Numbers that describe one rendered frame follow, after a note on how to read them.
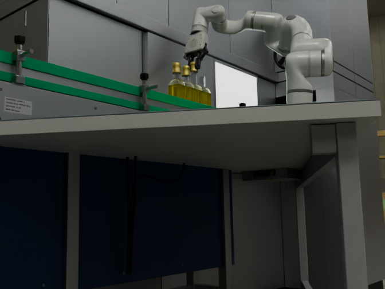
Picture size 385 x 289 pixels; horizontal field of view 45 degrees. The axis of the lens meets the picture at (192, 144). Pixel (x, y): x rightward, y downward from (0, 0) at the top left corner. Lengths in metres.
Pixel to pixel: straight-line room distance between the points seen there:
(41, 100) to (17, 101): 0.07
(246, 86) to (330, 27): 0.63
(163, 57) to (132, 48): 0.16
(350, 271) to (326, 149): 0.24
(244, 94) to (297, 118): 1.67
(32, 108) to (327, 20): 2.03
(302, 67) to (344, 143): 0.79
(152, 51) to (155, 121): 1.12
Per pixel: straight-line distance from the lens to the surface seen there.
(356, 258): 0.99
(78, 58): 1.84
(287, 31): 2.02
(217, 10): 2.16
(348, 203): 0.99
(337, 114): 0.96
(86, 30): 1.90
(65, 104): 1.37
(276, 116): 0.95
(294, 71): 1.74
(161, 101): 1.68
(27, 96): 1.31
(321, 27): 2.95
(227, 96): 2.47
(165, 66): 2.12
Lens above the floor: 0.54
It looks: 8 degrees up
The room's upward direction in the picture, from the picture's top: 1 degrees counter-clockwise
